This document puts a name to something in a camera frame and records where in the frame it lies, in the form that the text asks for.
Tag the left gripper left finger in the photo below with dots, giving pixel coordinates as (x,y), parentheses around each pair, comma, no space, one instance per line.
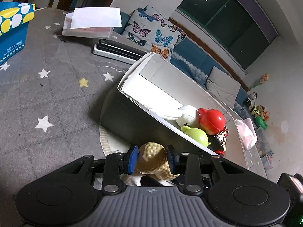
(125,163)

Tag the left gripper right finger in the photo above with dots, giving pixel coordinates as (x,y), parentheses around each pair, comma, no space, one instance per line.
(178,161)

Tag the beige peanut toy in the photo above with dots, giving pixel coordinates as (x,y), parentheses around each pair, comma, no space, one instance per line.
(152,159)

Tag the green round toy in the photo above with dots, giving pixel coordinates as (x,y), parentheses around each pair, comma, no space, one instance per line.
(196,134)

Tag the red dress doll figure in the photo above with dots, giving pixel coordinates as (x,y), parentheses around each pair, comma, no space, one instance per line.
(217,142)

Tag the white plush rabbit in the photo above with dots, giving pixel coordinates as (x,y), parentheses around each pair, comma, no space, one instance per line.
(183,116)

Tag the red round toy figure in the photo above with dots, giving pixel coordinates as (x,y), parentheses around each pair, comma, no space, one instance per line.
(211,121)

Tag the grey cardboard storage box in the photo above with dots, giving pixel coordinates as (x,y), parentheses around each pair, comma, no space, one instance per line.
(144,104)

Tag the pastel tissue pack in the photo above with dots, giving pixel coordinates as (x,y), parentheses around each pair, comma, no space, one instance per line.
(246,132)

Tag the grey cushion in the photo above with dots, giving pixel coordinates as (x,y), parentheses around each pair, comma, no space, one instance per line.
(223,86)

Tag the panda plush toy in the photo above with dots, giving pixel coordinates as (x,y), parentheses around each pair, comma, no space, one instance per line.
(251,99)

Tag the blue sofa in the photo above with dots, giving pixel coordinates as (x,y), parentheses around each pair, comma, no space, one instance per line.
(194,62)

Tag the black white flat device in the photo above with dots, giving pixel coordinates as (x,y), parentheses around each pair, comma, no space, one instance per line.
(118,51)

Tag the butterfly print pillow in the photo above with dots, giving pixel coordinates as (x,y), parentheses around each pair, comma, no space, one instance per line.
(150,30)

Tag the white open paper box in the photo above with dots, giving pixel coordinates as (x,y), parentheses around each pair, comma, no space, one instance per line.
(92,22)

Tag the blue yellow tissue box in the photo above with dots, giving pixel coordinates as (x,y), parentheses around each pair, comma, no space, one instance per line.
(15,18)

